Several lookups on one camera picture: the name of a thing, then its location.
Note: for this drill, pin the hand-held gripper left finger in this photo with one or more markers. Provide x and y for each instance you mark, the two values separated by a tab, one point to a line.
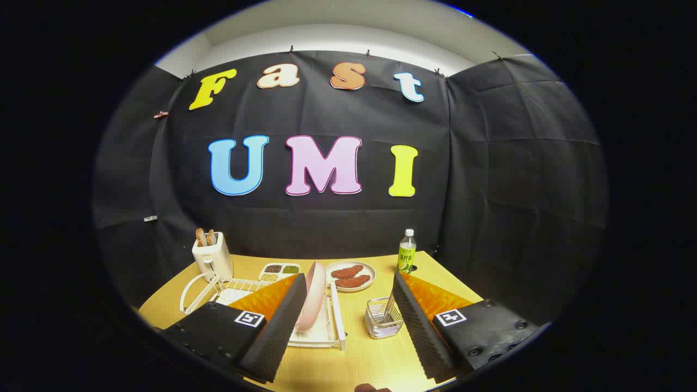
277	332

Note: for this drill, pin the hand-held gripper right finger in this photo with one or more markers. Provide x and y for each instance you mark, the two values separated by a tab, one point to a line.
419	326

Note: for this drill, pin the pink plate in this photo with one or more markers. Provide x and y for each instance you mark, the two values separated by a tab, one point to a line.
313	296

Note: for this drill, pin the white divided seasoning dish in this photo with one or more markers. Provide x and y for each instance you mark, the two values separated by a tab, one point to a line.
279	271

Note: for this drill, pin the white round plate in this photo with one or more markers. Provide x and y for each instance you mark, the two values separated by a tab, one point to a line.
367	268

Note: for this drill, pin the green label drink bottle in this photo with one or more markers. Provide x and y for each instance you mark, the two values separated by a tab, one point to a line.
407	256

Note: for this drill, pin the red sausage piece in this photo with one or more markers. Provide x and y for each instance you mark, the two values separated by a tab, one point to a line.
346	271
353	281

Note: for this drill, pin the white toaster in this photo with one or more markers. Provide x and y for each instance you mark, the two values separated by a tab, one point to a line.
213	258

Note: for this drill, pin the toasted bread slice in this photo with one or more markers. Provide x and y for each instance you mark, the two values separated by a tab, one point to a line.
211	237
201	237

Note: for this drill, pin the black backdrop cloth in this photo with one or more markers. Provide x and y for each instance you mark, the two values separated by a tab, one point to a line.
490	190

